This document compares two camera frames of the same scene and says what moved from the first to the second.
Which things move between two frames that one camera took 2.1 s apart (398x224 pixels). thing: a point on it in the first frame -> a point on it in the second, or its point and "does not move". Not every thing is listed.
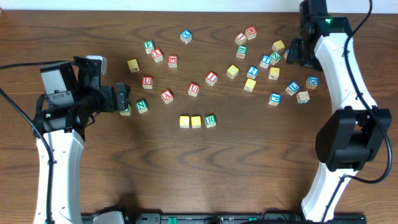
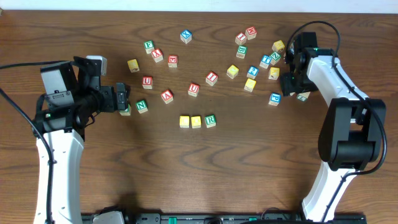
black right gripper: (298, 52) -> (288, 88)
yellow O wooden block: (196, 122) does not move
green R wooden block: (210, 121) does not move
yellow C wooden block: (184, 121) does not move
